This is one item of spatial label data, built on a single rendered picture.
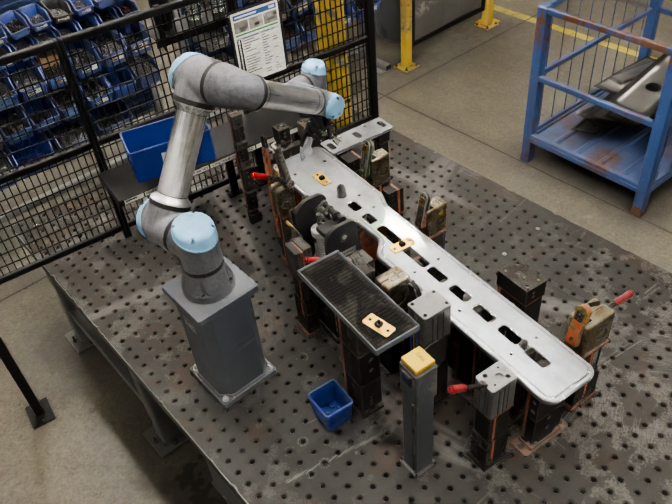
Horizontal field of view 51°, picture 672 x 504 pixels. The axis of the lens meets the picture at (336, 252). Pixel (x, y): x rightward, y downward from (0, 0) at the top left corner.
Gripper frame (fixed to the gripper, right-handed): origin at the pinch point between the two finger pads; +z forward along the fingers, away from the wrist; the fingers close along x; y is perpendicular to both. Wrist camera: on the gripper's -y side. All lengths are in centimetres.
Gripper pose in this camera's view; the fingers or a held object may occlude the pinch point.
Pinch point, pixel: (319, 152)
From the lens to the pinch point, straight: 250.0
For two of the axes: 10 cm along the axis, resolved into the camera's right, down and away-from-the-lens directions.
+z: 0.7, 7.3, 6.8
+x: 8.2, -4.2, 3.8
